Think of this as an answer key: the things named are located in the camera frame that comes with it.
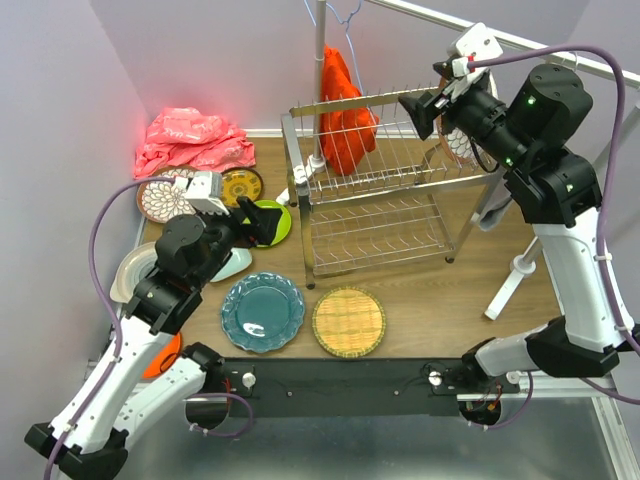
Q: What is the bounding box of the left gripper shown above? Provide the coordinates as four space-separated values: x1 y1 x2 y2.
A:
191 195 284 289

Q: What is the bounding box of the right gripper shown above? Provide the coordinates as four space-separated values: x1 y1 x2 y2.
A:
396 58 531 172

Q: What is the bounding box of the large floral brown-rim plate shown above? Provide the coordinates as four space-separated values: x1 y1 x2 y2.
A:
434 74 500 165

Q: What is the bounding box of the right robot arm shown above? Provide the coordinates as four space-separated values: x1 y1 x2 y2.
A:
399 64 639 392

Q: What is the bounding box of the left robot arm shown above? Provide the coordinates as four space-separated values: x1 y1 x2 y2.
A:
25 197 281 479

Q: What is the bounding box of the pale blue rectangular dish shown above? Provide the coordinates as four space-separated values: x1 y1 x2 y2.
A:
210 247 253 283

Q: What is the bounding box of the steel two-tier dish rack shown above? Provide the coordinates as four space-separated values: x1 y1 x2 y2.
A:
281 92 500 289

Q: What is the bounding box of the lime green plate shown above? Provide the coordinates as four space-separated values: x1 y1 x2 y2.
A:
230 197 292 249

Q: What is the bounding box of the yellow patterned dark plate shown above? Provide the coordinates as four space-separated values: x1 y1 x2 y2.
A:
221 168 264 208

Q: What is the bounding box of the orange cloth on hanger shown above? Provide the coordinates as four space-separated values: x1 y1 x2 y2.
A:
319 45 379 176

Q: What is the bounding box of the teal scalloped plate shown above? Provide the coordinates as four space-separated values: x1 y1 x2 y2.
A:
220 272 306 354

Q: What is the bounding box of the small floral brown-rim plate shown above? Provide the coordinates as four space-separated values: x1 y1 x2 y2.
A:
136 167 196 224

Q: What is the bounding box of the pink plastic bag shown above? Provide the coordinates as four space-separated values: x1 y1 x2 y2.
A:
133 107 256 179

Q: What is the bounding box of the grey hanging towel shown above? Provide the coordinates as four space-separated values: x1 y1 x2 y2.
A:
478 197 513 232

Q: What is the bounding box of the white ringed grey plate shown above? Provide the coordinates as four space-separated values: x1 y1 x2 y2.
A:
110 242 157 303

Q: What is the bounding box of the woven bamboo tray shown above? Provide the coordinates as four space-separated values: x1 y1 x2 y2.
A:
312 286 386 359

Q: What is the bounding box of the orange plate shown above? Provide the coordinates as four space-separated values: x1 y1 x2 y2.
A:
142 333 183 380

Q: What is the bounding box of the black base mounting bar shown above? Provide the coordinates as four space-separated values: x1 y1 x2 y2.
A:
203 357 520 418

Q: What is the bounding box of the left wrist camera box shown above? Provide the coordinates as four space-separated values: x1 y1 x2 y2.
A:
174 171 229 216

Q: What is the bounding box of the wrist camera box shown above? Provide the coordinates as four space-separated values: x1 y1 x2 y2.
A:
174 171 229 216
447 22 503 78

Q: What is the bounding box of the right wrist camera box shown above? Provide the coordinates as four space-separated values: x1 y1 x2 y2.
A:
447 22 503 78

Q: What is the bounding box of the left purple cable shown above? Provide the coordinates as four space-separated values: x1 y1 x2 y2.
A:
42 175 179 480

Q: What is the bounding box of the blue wire hanger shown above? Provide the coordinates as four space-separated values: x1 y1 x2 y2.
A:
303 0 365 103

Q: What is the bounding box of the white clothes rack frame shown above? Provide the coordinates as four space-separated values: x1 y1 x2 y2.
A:
276 1 639 321

